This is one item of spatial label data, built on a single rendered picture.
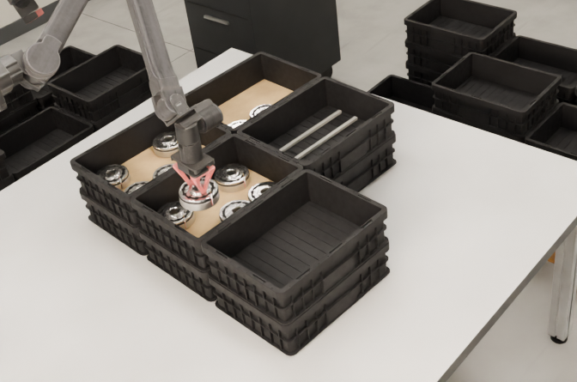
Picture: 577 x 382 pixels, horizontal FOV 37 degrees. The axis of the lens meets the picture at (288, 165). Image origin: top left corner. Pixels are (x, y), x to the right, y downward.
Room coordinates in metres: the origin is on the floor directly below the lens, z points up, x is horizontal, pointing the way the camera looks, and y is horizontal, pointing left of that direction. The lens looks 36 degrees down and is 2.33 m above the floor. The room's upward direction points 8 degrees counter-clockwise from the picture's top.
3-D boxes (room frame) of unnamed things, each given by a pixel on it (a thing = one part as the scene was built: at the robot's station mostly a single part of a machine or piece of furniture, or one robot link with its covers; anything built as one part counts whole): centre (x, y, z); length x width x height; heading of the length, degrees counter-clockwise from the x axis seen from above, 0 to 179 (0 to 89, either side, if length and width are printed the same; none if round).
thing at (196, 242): (1.91, 0.20, 0.92); 0.40 x 0.30 x 0.02; 131
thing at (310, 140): (2.17, -0.10, 0.87); 0.40 x 0.30 x 0.11; 131
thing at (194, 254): (1.91, 0.20, 0.87); 0.40 x 0.30 x 0.11; 131
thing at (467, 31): (3.35, -0.83, 0.37); 0.40 x 0.30 x 0.45; 45
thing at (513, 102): (2.79, -0.83, 0.37); 0.40 x 0.30 x 0.45; 45
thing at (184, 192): (1.78, 0.24, 1.01); 0.10 x 0.10 x 0.01
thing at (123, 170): (2.12, 0.53, 0.86); 0.10 x 0.10 x 0.01
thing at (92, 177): (2.14, 0.40, 0.92); 0.40 x 0.30 x 0.02; 131
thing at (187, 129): (1.79, 0.23, 1.19); 0.07 x 0.06 x 0.07; 134
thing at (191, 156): (1.78, 0.24, 1.13); 0.10 x 0.07 x 0.07; 40
